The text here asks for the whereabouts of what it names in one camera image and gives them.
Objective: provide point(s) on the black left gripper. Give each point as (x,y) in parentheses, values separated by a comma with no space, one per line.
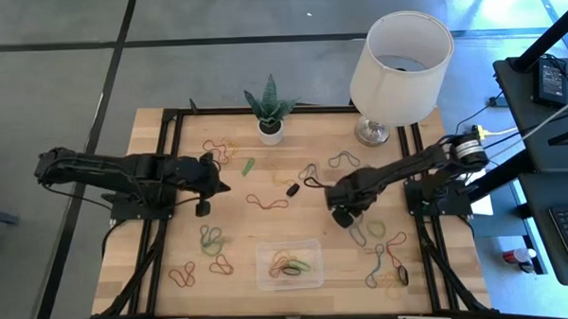
(190,174)

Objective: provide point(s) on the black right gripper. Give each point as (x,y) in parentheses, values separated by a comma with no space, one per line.
(351,190)

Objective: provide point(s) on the red rubber band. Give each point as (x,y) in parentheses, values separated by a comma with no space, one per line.
(274,269)
(221,154)
(221,263)
(186,274)
(266,206)
(392,250)

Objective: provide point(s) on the blue rubber band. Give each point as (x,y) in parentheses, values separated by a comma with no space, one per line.
(378,258)
(360,239)
(311,169)
(206,238)
(343,153)

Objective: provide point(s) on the green rubber band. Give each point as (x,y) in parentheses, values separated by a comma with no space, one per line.
(247,167)
(214,252)
(376,236)
(303,265)

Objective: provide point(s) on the colourful rubber bands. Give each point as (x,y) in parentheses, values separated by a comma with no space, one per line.
(280,254)

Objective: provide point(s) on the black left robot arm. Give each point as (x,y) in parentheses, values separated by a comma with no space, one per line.
(99,168)

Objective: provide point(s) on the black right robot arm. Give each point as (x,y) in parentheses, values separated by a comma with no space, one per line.
(407,167)

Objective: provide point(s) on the clear plastic bin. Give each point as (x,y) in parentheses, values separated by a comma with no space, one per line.
(312,281)

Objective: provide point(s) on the small potted green plant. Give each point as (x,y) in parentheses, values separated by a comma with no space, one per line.
(270,131)

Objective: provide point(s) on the table lamp white shade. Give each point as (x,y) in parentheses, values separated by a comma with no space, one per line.
(395,89)

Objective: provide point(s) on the white paper sheet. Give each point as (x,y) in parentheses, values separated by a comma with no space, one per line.
(482,207)

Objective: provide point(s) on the yellow power plug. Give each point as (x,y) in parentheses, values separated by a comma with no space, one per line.
(483,133)

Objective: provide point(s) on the black power plug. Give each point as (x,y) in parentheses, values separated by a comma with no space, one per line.
(497,101)

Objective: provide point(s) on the red white can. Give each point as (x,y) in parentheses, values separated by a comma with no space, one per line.
(517,255)

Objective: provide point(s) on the black desk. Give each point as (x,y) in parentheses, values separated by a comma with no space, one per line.
(534,136)

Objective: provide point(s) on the black power adapter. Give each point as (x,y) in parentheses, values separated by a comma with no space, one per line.
(550,81)

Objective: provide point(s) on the black stand pole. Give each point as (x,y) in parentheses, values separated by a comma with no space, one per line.
(545,39)

